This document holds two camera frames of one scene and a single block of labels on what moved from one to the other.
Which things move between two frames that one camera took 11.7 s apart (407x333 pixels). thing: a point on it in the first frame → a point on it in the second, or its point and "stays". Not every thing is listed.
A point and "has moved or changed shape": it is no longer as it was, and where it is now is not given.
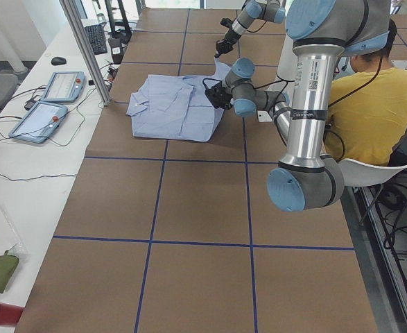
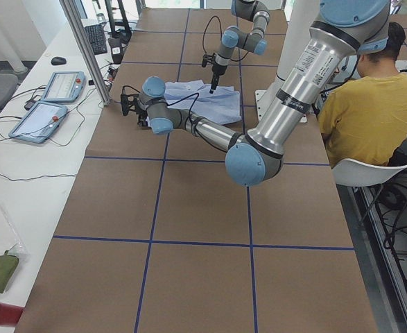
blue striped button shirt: x=175 y=107 has moved or changed shape
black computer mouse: x=57 y=60 stays
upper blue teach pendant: x=64 y=87 stays
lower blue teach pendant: x=40 y=122 stays
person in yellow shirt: x=371 y=108 stays
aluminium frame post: x=75 y=19 stays
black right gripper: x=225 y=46 → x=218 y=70
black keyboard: x=97 y=37 stays
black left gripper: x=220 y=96 → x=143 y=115
